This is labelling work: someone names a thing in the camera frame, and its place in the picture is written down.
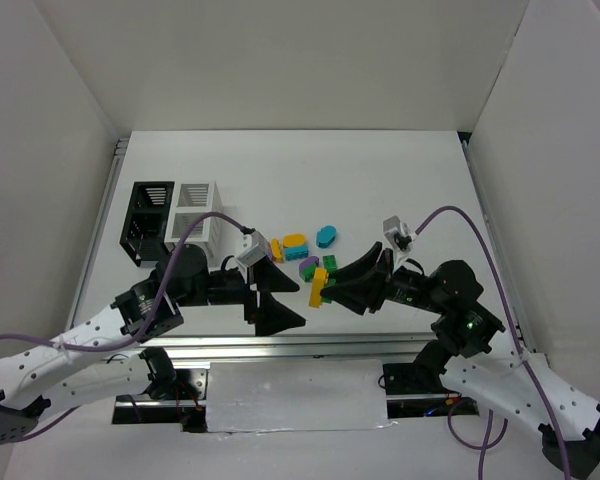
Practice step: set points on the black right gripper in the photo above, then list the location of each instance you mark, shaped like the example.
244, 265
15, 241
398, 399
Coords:
385, 280

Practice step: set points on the green rounded lego brick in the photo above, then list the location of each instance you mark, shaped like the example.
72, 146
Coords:
307, 274

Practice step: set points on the black slotted container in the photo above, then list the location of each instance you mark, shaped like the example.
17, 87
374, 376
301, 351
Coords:
144, 227

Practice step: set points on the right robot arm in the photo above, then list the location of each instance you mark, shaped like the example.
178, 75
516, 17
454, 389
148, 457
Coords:
473, 353

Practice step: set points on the yellow oval lego brick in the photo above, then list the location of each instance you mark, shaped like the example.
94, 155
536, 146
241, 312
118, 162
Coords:
294, 240

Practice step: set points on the long yellow lego brick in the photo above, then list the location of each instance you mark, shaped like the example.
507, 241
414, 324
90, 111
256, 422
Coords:
319, 282

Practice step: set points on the teal oval lego brick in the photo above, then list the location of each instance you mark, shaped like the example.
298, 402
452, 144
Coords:
326, 236

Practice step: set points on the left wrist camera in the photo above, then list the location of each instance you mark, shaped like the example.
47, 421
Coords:
251, 248

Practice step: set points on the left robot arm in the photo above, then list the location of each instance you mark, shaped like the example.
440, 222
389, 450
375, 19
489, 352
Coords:
107, 355

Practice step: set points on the green curved lego brick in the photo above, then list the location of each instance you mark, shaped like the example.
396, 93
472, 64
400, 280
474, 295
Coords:
329, 262

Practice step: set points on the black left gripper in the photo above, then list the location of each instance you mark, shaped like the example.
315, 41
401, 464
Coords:
252, 295

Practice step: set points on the white slotted container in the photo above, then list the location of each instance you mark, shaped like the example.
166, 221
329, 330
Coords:
189, 201

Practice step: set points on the teal rectangular lego brick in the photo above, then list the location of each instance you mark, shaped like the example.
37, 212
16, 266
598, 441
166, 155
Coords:
296, 252

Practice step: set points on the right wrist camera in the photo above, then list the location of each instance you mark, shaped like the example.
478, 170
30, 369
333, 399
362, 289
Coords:
400, 238

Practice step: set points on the purple rounded lego brick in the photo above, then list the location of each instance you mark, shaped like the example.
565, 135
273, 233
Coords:
309, 262

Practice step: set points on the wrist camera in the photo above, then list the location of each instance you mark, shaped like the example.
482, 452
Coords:
251, 248
400, 238

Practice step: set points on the yellow half-round lego brick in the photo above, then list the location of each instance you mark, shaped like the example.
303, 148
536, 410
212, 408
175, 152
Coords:
277, 250

